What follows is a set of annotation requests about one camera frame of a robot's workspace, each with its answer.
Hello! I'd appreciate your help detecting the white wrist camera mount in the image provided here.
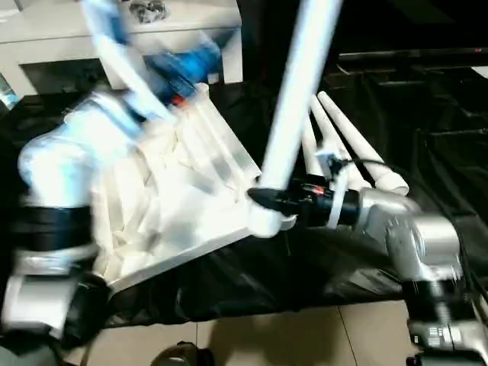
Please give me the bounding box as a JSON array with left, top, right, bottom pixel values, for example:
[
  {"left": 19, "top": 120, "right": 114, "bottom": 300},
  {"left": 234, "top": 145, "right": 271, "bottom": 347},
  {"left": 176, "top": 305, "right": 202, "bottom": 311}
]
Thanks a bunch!
[
  {"left": 79, "top": 0, "right": 176, "bottom": 127},
  {"left": 314, "top": 150, "right": 350, "bottom": 230}
]

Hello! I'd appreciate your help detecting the white plastic table leg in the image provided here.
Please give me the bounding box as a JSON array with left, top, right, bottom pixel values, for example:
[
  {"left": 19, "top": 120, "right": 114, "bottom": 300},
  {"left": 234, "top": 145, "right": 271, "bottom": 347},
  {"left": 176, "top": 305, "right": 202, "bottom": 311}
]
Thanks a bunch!
[
  {"left": 246, "top": 0, "right": 346, "bottom": 239},
  {"left": 318, "top": 90, "right": 411, "bottom": 196},
  {"left": 300, "top": 114, "right": 325, "bottom": 180},
  {"left": 309, "top": 93, "right": 363, "bottom": 191}
]

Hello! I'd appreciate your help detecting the dark robot foot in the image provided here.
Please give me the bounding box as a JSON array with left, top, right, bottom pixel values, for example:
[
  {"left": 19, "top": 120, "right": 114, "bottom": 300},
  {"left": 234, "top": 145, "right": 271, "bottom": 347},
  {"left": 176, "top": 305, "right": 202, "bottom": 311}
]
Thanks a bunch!
[{"left": 152, "top": 341, "right": 214, "bottom": 366}]

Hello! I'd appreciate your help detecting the black box with beige label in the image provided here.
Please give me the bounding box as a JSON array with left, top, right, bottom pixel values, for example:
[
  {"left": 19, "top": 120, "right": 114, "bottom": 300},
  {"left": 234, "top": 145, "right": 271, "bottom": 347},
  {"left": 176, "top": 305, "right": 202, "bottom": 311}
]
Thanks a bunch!
[{"left": 242, "top": 0, "right": 340, "bottom": 83}]

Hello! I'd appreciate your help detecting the black television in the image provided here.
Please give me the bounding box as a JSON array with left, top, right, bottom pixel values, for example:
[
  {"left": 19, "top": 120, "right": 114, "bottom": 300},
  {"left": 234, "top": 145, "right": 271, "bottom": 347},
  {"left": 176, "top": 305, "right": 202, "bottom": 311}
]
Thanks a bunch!
[{"left": 337, "top": 0, "right": 488, "bottom": 69}]

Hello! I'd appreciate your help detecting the white cabinet with glass doors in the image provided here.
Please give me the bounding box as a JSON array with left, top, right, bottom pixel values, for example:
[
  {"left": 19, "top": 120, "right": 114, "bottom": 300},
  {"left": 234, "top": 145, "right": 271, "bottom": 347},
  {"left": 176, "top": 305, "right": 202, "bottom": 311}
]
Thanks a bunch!
[{"left": 0, "top": 0, "right": 245, "bottom": 96}]

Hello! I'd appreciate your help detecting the black mat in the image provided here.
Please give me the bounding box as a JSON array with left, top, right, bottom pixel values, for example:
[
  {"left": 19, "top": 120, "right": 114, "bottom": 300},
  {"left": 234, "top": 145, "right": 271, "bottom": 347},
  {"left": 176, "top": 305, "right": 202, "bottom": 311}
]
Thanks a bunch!
[{"left": 0, "top": 74, "right": 488, "bottom": 329}]

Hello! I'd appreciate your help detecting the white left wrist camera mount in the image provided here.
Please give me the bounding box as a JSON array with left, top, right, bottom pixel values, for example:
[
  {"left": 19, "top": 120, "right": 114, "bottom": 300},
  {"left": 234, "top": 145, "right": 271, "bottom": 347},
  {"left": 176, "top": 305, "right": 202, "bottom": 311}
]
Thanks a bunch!
[{"left": 79, "top": 0, "right": 176, "bottom": 127}]

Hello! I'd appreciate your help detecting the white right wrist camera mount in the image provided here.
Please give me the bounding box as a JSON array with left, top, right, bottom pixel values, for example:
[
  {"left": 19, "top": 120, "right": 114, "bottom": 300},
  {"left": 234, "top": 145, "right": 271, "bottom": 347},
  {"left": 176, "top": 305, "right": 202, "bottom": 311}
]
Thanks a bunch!
[{"left": 314, "top": 150, "right": 350, "bottom": 230}]

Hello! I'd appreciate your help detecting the white plastic table top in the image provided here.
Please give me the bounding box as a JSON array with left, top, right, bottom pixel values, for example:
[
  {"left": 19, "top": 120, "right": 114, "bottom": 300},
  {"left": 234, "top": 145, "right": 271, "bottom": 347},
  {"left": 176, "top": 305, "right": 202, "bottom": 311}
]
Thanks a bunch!
[{"left": 60, "top": 82, "right": 298, "bottom": 294}]

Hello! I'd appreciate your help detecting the clear bag on cabinet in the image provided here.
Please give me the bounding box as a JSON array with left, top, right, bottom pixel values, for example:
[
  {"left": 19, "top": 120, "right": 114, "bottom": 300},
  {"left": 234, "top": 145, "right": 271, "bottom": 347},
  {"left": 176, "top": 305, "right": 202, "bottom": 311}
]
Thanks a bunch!
[{"left": 129, "top": 0, "right": 169, "bottom": 14}]

